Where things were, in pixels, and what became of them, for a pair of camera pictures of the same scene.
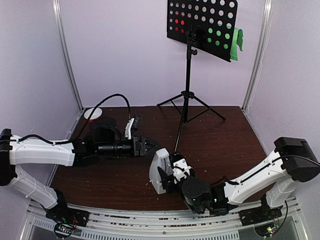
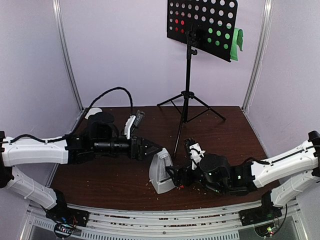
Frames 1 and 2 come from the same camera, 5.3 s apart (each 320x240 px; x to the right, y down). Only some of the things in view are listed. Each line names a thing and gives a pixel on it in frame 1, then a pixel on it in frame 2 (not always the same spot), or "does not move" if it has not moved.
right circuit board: (266, 230) does not move
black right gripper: (166, 180) -> (180, 177)
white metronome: (161, 159) does not move
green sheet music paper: (237, 41) does not move
